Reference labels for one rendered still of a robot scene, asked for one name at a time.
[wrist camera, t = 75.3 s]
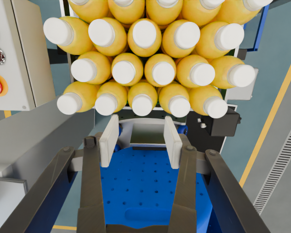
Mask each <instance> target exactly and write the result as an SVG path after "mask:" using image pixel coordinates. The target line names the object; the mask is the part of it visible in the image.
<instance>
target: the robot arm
mask: <svg viewBox="0 0 291 233"><path fill-rule="evenodd" d="M118 136H119V116H118V115H117V114H114V115H113V116H112V118H111V119H110V121H109V123H108V125H107V127H106V129H105V131H104V132H97V133H96V134H95V135H90V136H86V137H84V138H83V146H84V148H83V149H79V150H75V148H74V147H72V146H67V147H63V148H61V149H60V150H59V151H58V153H57V154H56V155H55V156H54V158H53V159H52V160H51V162H50V163H49V164H48V166H47V167H46V168H45V170H44V171H43V172H42V174H41V175H40V176H39V178H38V179H37V180H36V182H35V183H34V184H33V185H32V187H31V188H30V189H29V191H28V192H27V193H26V195H25V196H24V197H23V199H22V200H21V201H20V203H19V204H18V205H17V206H16V208H15V209H14V210H13V212H12V213H11V214H10V215H9V217H8V218H7V220H6V221H5V222H4V223H3V225H2V226H1V227H0V233H50V232H51V230H52V228H53V226H54V223H55V221H56V219H57V217H58V215H59V213H60V210H61V208H62V206H63V204H64V202H65V199H66V197H67V195H68V193H69V191H70V188H71V186H72V184H73V182H74V180H75V178H76V176H77V174H78V171H82V179H81V194H80V208H79V209H78V217H77V230H76V233H197V210H195V207H196V173H201V176H202V179H203V182H204V185H205V187H206V190H207V193H208V195H209V198H210V201H211V203H212V206H213V209H214V212H215V214H216V217H217V220H218V222H219V225H220V228H221V231H222V233H271V232H270V231H269V229H268V228H267V226H266V224H265V223H264V221H263V220H262V218H261V217H260V215H259V214H258V212H257V211H256V209H255V207H254V206H253V204H252V203H251V201H250V200H249V198H248V197H247V195H246V193H245V192H244V190H243V189H242V187H241V186H240V184H239V183H238V181H237V179H236V178H235V176H234V175H233V173H232V172H231V170H230V169H229V167H228V166H227V164H226V162H225V161H224V159H223V158H222V156H221V155H220V153H219V152H217V151H215V150H211V149H208V150H206V151H205V153H202V152H198V151H197V149H196V148H195V147H193V146H192V145H191V144H190V142H189V140H188V138H187V136H186V135H184V134H178V132H177V130H176V128H175V125H174V123H173V121H172V119H171V117H170V116H165V122H164V140H165V144H166V147H167V151H168V155H169V159H170V164H171V168H172V169H178V168H179V172H178V178H177V183H176V190H175V196H174V201H173V205H172V210H171V215H170V222H169V225H151V226H147V227H143V228H139V229H136V228H132V227H128V226H125V225H122V224H106V225H105V216H104V206H103V193H102V183H101V173H100V163H101V167H108V166H109V163H110V160H111V157H112V154H113V151H114V148H115V145H116V142H117V139H118Z"/></svg>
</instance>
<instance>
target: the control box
mask: <svg viewBox="0 0 291 233"><path fill-rule="evenodd" d="M0 53H1V55H2V61H1V62H0V82H1V84H2V87H3V90H2V93H1V94H0V110H21V111H30V110H32V109H34V108H36V107H38V106H41V105H43V104H45V103H47V102H49V101H52V100H54V99H56V95H55V88H54V83H53V78H52V73H51V67H50V62H49V55H48V50H47V45H46V39H45V34H44V31H43V24H42V17H41V11H40V7H39V6H38V5H36V4H34V3H32V2H30V1H28V0H0Z"/></svg>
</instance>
